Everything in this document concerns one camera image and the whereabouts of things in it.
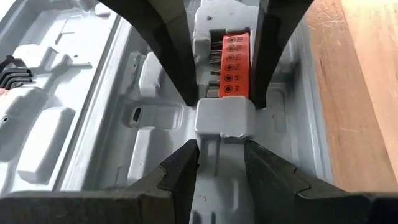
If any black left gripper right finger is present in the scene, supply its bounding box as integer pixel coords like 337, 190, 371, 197
244, 139, 398, 224

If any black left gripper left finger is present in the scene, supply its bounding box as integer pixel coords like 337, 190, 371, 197
0, 139, 200, 224

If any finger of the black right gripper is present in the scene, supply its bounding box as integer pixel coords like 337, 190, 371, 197
99, 0, 200, 107
250, 0, 315, 110

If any red hex key holder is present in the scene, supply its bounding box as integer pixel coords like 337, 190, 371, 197
0, 55, 34, 95

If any grey plastic tool case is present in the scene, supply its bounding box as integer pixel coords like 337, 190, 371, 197
0, 0, 335, 224

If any red bit holder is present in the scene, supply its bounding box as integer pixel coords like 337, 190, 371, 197
208, 32, 251, 99

